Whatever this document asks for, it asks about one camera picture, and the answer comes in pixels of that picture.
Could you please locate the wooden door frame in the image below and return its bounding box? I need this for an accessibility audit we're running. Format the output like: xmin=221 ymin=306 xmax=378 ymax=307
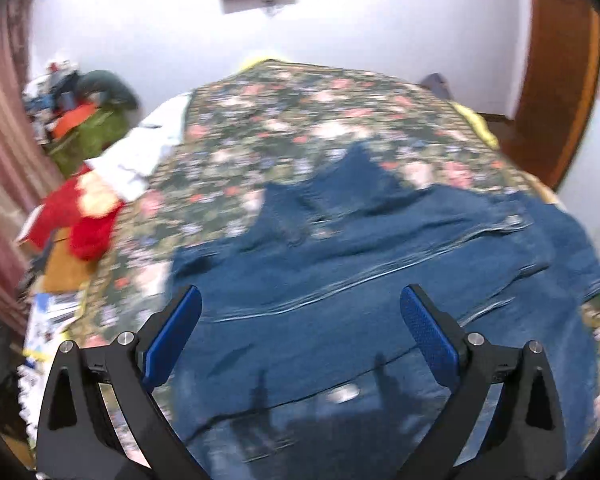
xmin=500 ymin=0 xmax=600 ymax=191

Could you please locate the white and blue booklet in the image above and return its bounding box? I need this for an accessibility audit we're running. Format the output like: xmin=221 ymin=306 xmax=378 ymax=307
xmin=22 ymin=290 xmax=86 ymax=361

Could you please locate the floral blanket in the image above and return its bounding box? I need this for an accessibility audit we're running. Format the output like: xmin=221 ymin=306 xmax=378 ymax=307
xmin=62 ymin=60 xmax=600 ymax=461

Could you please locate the pile of mixed clutter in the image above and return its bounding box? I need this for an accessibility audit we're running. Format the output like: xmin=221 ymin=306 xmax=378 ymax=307
xmin=22 ymin=55 xmax=101 ymax=141

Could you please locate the red plush toy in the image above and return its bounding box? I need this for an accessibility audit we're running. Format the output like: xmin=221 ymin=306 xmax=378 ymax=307
xmin=15 ymin=172 xmax=123 ymax=261

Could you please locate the purple cloth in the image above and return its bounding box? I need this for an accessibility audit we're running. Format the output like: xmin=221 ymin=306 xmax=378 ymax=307
xmin=420 ymin=72 xmax=456 ymax=101

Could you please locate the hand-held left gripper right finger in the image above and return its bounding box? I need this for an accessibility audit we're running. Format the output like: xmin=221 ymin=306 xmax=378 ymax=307
xmin=400 ymin=284 xmax=567 ymax=480

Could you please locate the brown cardboard box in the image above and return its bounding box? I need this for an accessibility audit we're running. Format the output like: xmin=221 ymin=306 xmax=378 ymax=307
xmin=42 ymin=227 xmax=98 ymax=293

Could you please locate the striped pink curtain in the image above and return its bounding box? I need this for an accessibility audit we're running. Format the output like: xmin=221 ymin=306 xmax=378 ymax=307
xmin=0 ymin=0 xmax=66 ymax=336

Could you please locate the blue denim garment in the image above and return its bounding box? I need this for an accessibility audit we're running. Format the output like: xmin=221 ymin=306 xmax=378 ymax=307
xmin=167 ymin=142 xmax=600 ymax=480

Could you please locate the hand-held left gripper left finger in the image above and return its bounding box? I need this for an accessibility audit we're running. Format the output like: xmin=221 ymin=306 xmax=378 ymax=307
xmin=35 ymin=285 xmax=216 ymax=480

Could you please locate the dark green jacket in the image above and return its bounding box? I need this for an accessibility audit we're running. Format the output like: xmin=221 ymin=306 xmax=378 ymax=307
xmin=77 ymin=70 xmax=141 ymax=111

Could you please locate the white cloth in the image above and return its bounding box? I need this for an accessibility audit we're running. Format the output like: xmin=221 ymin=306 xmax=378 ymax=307
xmin=85 ymin=92 xmax=193 ymax=201

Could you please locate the green bag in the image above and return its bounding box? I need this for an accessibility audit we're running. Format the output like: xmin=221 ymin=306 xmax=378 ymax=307
xmin=47 ymin=105 xmax=131 ymax=178

